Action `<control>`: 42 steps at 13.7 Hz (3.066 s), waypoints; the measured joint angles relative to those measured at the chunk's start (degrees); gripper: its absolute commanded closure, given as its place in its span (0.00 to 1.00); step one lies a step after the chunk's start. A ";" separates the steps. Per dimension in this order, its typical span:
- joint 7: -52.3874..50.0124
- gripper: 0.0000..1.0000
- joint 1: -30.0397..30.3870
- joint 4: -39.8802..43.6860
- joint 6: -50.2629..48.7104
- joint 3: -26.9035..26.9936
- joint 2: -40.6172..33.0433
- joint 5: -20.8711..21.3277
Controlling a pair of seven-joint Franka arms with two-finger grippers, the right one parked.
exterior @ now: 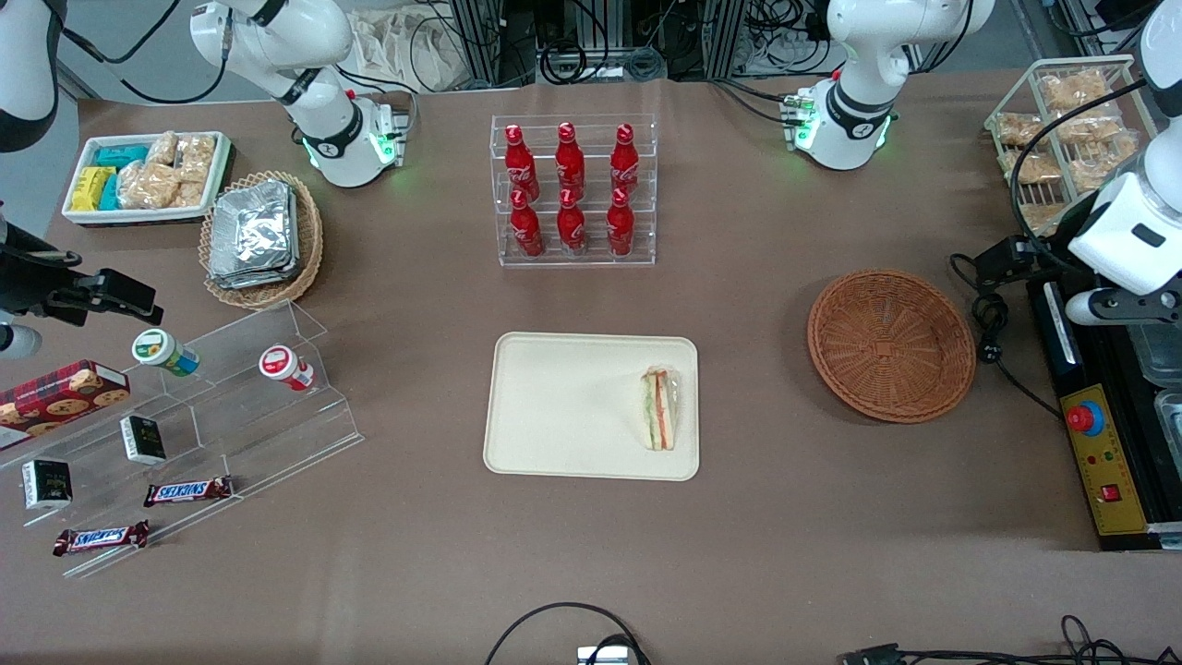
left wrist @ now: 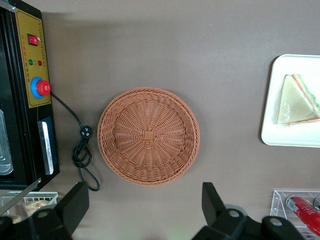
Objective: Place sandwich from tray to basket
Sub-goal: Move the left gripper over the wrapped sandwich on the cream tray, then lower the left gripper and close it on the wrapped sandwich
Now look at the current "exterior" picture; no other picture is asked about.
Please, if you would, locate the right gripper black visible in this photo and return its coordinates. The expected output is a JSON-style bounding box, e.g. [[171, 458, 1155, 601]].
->
[[0, 220, 165, 327]]

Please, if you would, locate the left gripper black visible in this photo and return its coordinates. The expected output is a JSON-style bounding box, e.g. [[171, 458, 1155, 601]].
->
[[976, 197, 1098, 290]]

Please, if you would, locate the plastic-wrapped triangle sandwich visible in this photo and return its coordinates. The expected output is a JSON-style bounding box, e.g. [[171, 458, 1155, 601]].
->
[[641, 365, 681, 453]]

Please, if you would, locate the round brown wicker basket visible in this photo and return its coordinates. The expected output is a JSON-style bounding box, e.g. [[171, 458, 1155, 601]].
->
[[806, 268, 978, 426]]

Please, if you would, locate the oval light wicker basket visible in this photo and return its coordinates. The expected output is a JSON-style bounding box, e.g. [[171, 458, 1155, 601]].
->
[[198, 170, 325, 311]]

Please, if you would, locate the pale rectangular serving tray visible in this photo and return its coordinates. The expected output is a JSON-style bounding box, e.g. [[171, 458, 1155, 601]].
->
[[482, 331, 701, 483]]

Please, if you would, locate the green-lid yogurt cup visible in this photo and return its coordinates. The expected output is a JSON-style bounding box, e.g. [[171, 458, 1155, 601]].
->
[[130, 327, 201, 379]]

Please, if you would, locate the white rectangular plastic bin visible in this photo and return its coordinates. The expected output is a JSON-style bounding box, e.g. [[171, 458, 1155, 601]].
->
[[61, 131, 233, 228]]

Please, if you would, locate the red tartan cookie box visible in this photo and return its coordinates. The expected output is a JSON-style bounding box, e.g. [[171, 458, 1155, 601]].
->
[[0, 358, 132, 439]]

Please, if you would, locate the yellow snack package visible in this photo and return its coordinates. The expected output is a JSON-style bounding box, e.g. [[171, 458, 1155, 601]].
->
[[71, 165, 117, 212]]

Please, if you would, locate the small black carton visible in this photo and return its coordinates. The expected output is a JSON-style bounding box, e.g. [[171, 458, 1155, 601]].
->
[[20, 458, 74, 512], [119, 414, 169, 466]]

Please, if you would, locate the silver foil container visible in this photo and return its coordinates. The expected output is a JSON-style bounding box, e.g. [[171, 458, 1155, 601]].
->
[[207, 179, 300, 291]]

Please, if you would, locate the red-lid yogurt cup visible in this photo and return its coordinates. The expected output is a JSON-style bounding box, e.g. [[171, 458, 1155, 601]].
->
[[258, 344, 316, 393]]

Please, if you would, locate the clear acrylic stepped display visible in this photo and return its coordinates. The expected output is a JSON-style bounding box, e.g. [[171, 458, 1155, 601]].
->
[[0, 299, 365, 581]]

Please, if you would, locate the Snickers chocolate bar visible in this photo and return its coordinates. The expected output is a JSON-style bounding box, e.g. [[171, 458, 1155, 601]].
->
[[142, 475, 235, 509], [52, 519, 151, 558]]

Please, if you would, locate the black and yellow control box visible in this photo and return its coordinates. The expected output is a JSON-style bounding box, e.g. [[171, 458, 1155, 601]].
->
[[1026, 277, 1182, 553]]

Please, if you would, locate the white cloth bag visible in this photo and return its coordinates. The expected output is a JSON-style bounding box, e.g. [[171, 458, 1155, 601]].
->
[[349, 7, 467, 93]]

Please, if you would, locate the red cola bottle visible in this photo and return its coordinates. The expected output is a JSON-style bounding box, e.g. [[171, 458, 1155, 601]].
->
[[554, 121, 586, 197], [609, 122, 641, 195], [606, 187, 637, 259], [556, 188, 588, 256], [504, 124, 540, 202], [510, 188, 545, 259]]

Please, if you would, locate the clear acrylic bottle rack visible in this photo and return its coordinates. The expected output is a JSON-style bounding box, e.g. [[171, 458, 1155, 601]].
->
[[488, 113, 659, 270]]

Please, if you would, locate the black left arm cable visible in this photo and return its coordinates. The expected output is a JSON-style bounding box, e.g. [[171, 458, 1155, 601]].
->
[[1008, 78, 1152, 252]]

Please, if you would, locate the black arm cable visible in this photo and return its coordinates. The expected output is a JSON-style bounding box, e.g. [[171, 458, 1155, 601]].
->
[[1008, 78, 1152, 252], [54, 0, 234, 105]]

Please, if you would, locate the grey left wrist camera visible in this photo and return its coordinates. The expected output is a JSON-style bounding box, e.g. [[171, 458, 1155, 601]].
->
[[1065, 286, 1182, 327]]

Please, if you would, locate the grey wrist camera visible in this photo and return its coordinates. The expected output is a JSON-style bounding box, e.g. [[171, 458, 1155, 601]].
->
[[1065, 286, 1182, 327], [0, 322, 43, 362]]

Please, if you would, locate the black cable with plug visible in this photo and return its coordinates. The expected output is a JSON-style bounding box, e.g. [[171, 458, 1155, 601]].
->
[[949, 253, 1065, 418]]

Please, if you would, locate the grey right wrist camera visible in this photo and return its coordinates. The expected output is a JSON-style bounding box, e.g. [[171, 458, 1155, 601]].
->
[[0, 322, 43, 362]]

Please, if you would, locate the cream wire basket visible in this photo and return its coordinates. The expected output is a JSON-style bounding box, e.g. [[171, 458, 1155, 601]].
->
[[983, 54, 1161, 234]]

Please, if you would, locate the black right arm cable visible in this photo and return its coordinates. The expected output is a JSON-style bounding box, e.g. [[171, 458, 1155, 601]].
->
[[54, 0, 234, 105]]

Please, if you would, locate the aluminium frame post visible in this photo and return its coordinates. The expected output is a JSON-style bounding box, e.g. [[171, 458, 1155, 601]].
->
[[451, 0, 538, 90], [704, 0, 751, 80]]

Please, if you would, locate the black cable with connector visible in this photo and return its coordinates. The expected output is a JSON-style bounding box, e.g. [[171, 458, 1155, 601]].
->
[[836, 613, 1182, 665]]

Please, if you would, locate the black cable bundle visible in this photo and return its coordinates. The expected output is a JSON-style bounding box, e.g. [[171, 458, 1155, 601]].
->
[[538, 0, 668, 86]]

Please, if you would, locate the black looped cable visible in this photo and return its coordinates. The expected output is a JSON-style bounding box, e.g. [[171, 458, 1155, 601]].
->
[[484, 601, 653, 665]]

